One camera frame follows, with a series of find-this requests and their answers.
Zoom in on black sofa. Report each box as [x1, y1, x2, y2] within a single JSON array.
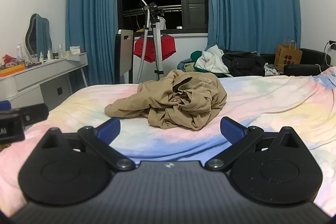
[[260, 48, 333, 77]]

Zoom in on red shorts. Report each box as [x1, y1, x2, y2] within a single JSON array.
[[133, 35, 176, 62]]

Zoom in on wavy framed mirror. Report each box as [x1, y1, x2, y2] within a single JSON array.
[[25, 13, 53, 57]]

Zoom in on white garment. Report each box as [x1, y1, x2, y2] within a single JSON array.
[[195, 45, 230, 75]]

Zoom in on metal tripod stand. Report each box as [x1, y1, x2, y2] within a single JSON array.
[[140, 0, 166, 82]]

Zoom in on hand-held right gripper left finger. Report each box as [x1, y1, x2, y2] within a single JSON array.
[[41, 117, 136, 171]]

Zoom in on blue curtain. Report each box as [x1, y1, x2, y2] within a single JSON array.
[[66, 0, 123, 88], [205, 0, 301, 57]]

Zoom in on brown paper bag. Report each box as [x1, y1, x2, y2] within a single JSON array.
[[274, 37, 303, 71]]

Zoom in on blue and yellow clothes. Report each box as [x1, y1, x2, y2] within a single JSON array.
[[177, 57, 200, 72]]

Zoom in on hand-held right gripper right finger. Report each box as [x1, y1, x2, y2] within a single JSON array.
[[205, 116, 301, 171]]

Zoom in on black jacket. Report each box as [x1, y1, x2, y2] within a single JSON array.
[[223, 49, 266, 77]]

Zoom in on orange box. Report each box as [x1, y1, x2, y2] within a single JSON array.
[[0, 61, 26, 78]]

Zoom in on pastel tie-dye blanket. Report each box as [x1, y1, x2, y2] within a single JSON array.
[[0, 66, 336, 217]]

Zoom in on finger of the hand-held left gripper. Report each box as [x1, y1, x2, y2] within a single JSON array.
[[19, 103, 49, 127]]

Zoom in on white charger cable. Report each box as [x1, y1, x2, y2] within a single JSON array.
[[314, 41, 332, 67]]

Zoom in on green garment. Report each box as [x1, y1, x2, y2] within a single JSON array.
[[190, 50, 204, 63]]

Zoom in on white dressing desk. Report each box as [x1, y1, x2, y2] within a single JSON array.
[[0, 52, 89, 112]]

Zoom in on tan garment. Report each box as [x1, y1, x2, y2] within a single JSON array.
[[104, 70, 228, 131]]

